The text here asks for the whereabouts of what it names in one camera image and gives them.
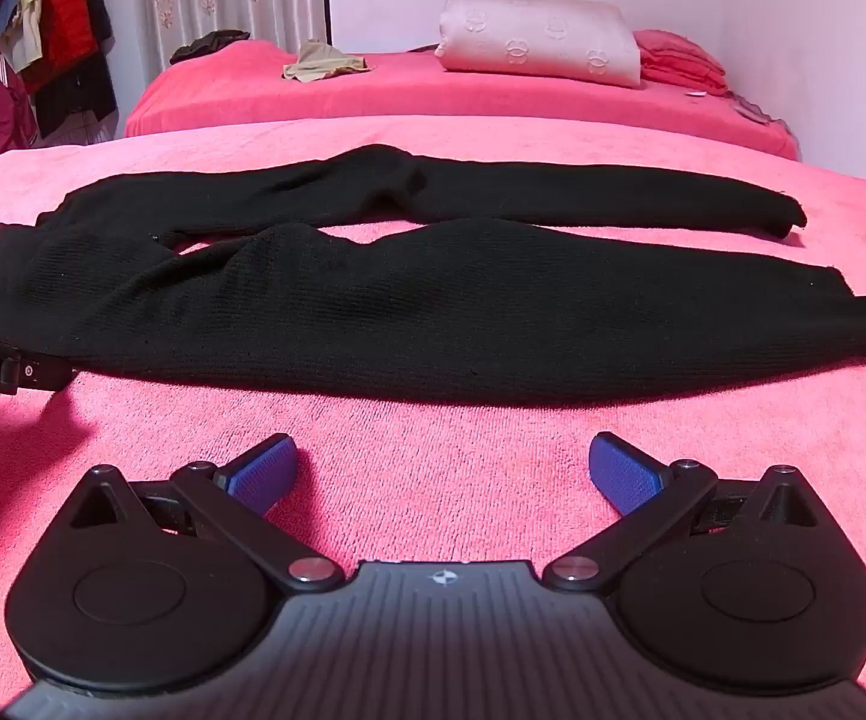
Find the bed with pink cover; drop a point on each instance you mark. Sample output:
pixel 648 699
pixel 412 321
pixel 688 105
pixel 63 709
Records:
pixel 478 97

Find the maroon garment with white stripes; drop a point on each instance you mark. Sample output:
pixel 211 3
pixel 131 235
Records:
pixel 1 101

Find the cream garment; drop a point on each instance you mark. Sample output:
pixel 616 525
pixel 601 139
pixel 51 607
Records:
pixel 31 15

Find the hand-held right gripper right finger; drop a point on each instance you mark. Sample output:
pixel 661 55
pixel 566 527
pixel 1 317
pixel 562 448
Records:
pixel 620 476

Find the pale pink rolled quilt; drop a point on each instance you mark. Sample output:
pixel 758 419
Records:
pixel 545 37

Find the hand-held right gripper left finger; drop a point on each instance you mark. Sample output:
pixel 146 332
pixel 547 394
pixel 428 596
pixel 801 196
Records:
pixel 264 474

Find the folded pink blanket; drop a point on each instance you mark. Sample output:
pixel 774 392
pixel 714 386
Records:
pixel 680 64

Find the blue garment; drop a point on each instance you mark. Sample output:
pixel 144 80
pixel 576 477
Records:
pixel 3 13

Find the black pants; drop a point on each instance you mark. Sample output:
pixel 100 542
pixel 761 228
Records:
pixel 433 315

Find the hanging clothes on rack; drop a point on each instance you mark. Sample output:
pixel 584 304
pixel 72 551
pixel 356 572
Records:
pixel 91 82

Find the red jacket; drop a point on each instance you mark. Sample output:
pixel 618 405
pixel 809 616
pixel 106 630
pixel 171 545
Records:
pixel 65 15

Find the pink fleece blanket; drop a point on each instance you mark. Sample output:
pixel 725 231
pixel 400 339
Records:
pixel 433 435

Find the beige garment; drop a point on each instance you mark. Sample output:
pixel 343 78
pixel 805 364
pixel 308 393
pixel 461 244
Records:
pixel 322 64

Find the dark garment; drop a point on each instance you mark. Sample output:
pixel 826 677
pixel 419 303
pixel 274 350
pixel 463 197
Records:
pixel 208 45

